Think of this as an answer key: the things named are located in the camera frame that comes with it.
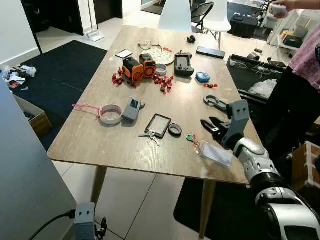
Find orange black boxy device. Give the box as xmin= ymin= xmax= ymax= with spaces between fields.
xmin=139 ymin=53 xmax=157 ymax=80

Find white smartphone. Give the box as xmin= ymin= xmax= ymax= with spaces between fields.
xmin=115 ymin=49 xmax=134 ymax=59

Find dark blue floor rug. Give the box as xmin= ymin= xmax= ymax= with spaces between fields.
xmin=12 ymin=40 xmax=109 ymax=152

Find pink lanyard cord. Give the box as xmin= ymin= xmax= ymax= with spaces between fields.
xmin=72 ymin=102 xmax=101 ymax=119

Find grey cabinet panel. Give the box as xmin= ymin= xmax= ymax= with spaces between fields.
xmin=0 ymin=79 xmax=79 ymax=240

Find open cardboard box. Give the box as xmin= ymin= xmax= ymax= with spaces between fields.
xmin=12 ymin=93 xmax=53 ymax=139

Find person's hand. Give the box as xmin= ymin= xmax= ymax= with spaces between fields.
xmin=272 ymin=0 xmax=301 ymax=14

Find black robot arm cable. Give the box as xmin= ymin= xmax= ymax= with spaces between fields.
xmin=29 ymin=210 xmax=76 ymax=240

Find person in pink shirt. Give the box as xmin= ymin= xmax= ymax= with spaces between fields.
xmin=259 ymin=25 xmax=320 ymax=167

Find black framed tablet device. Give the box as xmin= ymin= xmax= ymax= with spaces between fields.
xmin=145 ymin=113 xmax=172 ymax=140

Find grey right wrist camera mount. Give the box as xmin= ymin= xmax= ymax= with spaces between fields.
xmin=222 ymin=99 xmax=251 ymax=150

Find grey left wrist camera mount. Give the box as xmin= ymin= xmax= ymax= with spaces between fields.
xmin=74 ymin=202 xmax=97 ymax=240

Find wooden crate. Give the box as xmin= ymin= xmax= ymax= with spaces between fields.
xmin=291 ymin=141 xmax=320 ymax=192

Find black remote controller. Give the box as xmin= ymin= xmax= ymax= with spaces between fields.
xmin=173 ymin=51 xmax=195 ymax=78

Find black smartphone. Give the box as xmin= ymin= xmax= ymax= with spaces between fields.
xmin=196 ymin=46 xmax=226 ymax=60

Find wooden table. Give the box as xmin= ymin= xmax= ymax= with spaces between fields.
xmin=47 ymin=25 xmax=264 ymax=239

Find white shell chair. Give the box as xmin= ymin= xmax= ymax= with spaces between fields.
xmin=157 ymin=0 xmax=193 ymax=34
xmin=202 ymin=0 xmax=233 ymax=51

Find large white tape roll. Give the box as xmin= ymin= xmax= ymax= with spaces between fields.
xmin=98 ymin=104 xmax=124 ymax=126

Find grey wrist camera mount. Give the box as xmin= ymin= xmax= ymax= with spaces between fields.
xmin=74 ymin=202 xmax=97 ymax=240
xmin=222 ymin=99 xmax=251 ymax=150

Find silver keys bunch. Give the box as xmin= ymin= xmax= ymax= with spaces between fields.
xmin=138 ymin=130 xmax=162 ymax=147

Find orange black round-front device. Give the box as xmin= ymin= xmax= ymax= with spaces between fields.
xmin=122 ymin=56 xmax=145 ymax=84

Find grey handheld device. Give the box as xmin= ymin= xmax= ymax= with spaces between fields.
xmin=122 ymin=97 xmax=146 ymax=122

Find small blue device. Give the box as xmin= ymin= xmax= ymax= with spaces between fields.
xmin=195 ymin=71 xmax=212 ymax=84

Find small grey tape roll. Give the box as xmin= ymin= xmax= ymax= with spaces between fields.
xmin=154 ymin=63 xmax=169 ymax=77

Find black carabiner clip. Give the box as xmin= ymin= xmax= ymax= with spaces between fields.
xmin=203 ymin=94 xmax=229 ymax=112

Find thin frame eyeglasses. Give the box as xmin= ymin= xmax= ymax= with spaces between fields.
xmin=138 ymin=37 xmax=161 ymax=51

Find white patterned round plate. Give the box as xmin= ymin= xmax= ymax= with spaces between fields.
xmin=149 ymin=47 xmax=176 ymax=66

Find open black equipment case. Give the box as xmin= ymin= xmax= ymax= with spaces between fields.
xmin=227 ymin=54 xmax=286 ymax=102

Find black ring band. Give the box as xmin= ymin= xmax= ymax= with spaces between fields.
xmin=168 ymin=123 xmax=183 ymax=138

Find white handheld controller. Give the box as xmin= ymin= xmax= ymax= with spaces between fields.
xmin=267 ymin=4 xmax=290 ymax=20

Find black floor mat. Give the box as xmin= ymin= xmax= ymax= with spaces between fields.
xmin=173 ymin=177 xmax=257 ymax=240

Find black frame chair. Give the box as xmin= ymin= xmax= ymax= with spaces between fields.
xmin=190 ymin=2 xmax=215 ymax=34

